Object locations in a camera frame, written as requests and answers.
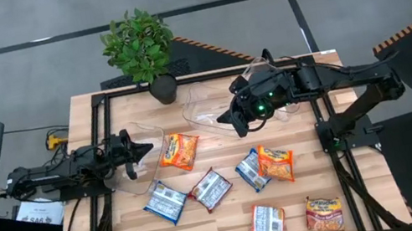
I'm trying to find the gold brown Maruchan ramen packet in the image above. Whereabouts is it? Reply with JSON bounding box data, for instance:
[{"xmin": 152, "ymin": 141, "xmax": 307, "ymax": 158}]
[{"xmin": 301, "ymin": 191, "xmax": 347, "ymax": 231}]

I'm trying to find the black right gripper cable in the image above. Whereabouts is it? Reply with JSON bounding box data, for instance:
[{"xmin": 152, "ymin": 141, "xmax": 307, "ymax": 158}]
[{"xmin": 225, "ymin": 79, "xmax": 274, "ymax": 136}]

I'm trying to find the yellow power plug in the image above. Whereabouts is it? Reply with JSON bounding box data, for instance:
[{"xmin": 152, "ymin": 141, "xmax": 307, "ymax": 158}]
[{"xmin": 43, "ymin": 131, "xmax": 70, "ymax": 152}]

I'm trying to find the blue Maruchan ramen packet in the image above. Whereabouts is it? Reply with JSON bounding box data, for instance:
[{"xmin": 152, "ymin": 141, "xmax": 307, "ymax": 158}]
[
  {"xmin": 139, "ymin": 176, "xmax": 193, "ymax": 231},
  {"xmin": 232, "ymin": 146, "xmax": 275, "ymax": 196}
]

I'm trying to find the clear plastic bin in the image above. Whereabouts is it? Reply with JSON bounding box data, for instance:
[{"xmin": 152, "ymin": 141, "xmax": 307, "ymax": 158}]
[
  {"xmin": 238, "ymin": 51, "xmax": 306, "ymax": 129},
  {"xmin": 95, "ymin": 116, "xmax": 176, "ymax": 202},
  {"xmin": 177, "ymin": 73, "xmax": 258, "ymax": 146}
]

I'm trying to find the white printed paper sheet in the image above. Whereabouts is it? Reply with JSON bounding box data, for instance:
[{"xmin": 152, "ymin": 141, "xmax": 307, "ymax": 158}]
[{"xmin": 13, "ymin": 194, "xmax": 69, "ymax": 231}]

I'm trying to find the green leafy plant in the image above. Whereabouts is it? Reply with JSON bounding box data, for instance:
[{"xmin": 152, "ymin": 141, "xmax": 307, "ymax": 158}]
[{"xmin": 95, "ymin": 2, "xmax": 183, "ymax": 92}]

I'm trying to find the orange Maruchan ramen packet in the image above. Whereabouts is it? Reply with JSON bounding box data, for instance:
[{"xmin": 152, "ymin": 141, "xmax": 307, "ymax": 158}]
[
  {"xmin": 242, "ymin": 199, "xmax": 288, "ymax": 231},
  {"xmin": 253, "ymin": 139, "xmax": 299, "ymax": 188},
  {"xmin": 154, "ymin": 128, "xmax": 205, "ymax": 177}
]

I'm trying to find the black plant pot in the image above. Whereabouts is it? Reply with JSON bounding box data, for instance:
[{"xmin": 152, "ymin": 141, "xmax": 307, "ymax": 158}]
[{"xmin": 146, "ymin": 73, "xmax": 182, "ymax": 108}]

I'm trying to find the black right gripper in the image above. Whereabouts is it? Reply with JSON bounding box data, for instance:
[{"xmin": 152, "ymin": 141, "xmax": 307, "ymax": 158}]
[{"xmin": 209, "ymin": 65, "xmax": 301, "ymax": 142}]

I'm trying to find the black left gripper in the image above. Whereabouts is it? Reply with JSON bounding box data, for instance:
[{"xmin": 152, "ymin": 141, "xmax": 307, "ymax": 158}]
[{"xmin": 100, "ymin": 124, "xmax": 160, "ymax": 185}]

